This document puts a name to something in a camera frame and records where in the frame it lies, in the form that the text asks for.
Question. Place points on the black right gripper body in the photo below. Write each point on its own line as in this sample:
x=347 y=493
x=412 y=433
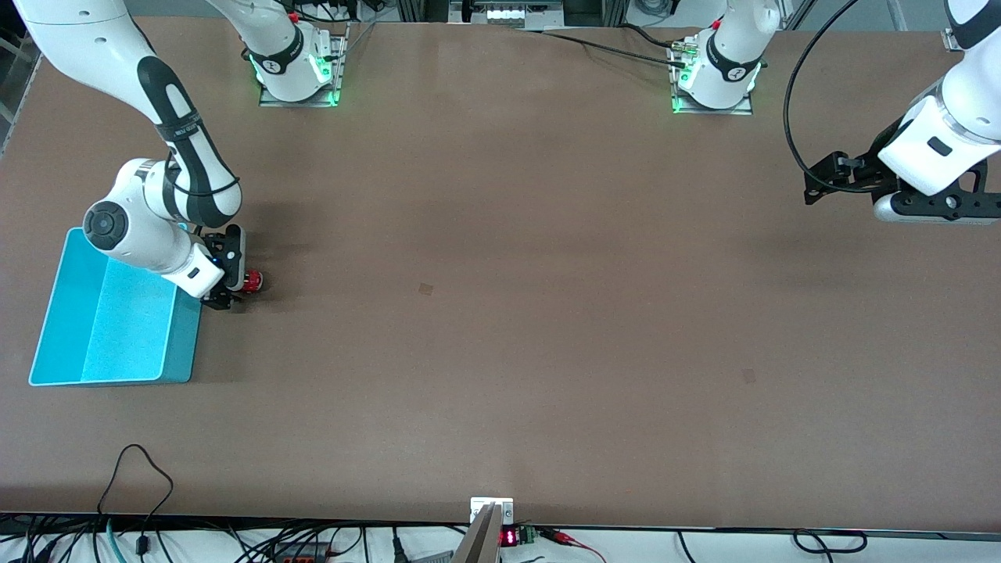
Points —
x=231 y=252

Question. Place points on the red beetle toy car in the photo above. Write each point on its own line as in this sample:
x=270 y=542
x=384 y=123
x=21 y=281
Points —
x=252 y=281

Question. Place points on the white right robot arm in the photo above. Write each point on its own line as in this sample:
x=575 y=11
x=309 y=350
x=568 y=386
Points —
x=94 y=47

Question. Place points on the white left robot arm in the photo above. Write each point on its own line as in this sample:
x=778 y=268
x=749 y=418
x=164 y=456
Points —
x=731 y=47

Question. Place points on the blue plastic box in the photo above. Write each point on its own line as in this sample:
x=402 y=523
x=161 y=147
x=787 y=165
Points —
x=117 y=336

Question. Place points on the black power strip orange switches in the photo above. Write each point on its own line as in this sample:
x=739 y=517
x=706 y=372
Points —
x=301 y=554

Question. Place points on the white mounting plate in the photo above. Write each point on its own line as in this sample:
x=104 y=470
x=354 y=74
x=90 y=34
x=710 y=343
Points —
x=478 y=507

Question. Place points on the green board red display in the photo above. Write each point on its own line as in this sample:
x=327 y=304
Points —
x=516 y=537

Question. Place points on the red clip lead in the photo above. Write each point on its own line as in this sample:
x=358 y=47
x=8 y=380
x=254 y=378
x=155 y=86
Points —
x=571 y=541

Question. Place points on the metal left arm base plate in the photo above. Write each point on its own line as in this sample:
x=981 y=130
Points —
x=743 y=105

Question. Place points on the aluminium corner bracket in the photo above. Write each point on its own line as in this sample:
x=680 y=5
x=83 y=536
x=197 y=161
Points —
x=952 y=41

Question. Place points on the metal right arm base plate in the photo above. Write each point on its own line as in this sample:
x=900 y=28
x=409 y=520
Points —
x=335 y=59

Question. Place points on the grey camera mount bar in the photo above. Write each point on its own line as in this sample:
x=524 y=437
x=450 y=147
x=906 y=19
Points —
x=478 y=543

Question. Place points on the aluminium frame rack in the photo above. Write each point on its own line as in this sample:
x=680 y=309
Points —
x=508 y=12

